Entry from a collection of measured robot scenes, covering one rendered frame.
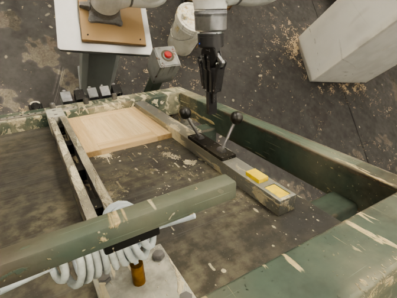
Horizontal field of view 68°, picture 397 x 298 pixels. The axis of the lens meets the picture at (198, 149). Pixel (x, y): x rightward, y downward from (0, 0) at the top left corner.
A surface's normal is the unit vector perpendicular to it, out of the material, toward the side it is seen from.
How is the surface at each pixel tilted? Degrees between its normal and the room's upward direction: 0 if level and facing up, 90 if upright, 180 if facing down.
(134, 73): 0
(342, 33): 90
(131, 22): 2
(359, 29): 90
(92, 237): 40
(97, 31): 2
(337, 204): 50
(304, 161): 90
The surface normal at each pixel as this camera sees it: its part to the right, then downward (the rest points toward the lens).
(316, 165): -0.86, 0.24
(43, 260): 0.51, 0.35
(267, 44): 0.37, -0.31
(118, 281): -0.03, -0.91
